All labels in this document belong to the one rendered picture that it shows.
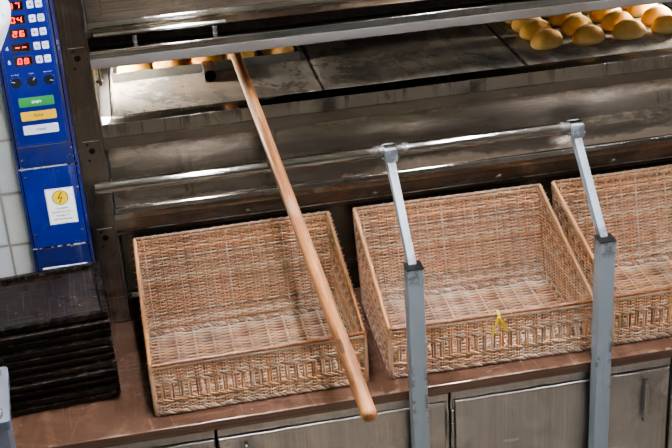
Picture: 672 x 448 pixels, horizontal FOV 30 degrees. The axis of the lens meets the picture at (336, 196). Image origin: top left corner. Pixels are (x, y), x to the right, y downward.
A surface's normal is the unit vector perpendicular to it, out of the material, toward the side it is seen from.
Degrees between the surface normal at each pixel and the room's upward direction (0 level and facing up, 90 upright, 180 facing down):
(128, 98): 0
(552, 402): 90
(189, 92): 0
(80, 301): 0
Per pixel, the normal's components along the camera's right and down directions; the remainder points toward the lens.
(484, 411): 0.18, 0.41
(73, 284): -0.06, -0.90
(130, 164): 0.15, 0.08
